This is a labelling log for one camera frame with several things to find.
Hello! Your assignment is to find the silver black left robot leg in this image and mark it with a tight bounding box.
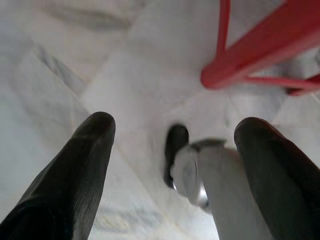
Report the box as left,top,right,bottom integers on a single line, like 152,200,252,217
163,124,274,240

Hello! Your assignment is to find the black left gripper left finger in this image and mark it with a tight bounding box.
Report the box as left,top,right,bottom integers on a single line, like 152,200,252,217
0,111,116,240

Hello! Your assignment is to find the red plastic stool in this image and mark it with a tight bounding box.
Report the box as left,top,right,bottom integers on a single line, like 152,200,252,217
201,0,320,97

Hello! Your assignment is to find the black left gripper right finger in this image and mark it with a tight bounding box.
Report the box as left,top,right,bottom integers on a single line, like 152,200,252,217
233,117,320,240

